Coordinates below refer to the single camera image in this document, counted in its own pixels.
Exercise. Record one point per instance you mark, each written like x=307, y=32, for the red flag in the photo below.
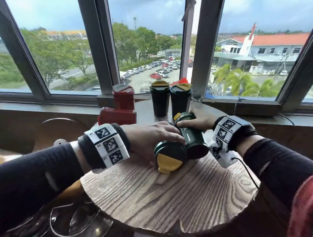
x=182, y=81

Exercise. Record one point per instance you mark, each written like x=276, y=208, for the person's right hand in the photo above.
x=205, y=119

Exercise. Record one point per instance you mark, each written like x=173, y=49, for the large green tree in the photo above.
x=53, y=56

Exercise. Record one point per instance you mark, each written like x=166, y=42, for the dark window sill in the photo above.
x=61, y=107

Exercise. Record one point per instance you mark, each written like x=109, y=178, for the row of parked cars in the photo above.
x=137, y=70

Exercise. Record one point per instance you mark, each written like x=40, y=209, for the red plaid shirt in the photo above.
x=303, y=214

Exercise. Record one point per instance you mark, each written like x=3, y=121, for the round wooden table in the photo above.
x=171, y=202

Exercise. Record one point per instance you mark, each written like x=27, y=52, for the red car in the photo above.
x=155, y=76

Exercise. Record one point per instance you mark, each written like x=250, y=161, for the dark grey window frame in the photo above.
x=207, y=48

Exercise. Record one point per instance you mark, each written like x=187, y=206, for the person's left forearm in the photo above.
x=36, y=175

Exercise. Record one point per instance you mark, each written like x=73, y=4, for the green palm tree cluster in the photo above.
x=234, y=80

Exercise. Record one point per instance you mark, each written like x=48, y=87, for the wooden chair seat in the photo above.
x=61, y=129

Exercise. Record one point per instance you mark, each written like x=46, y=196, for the person's left hand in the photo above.
x=144, y=136

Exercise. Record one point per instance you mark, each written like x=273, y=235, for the person's right forearm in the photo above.
x=276, y=166

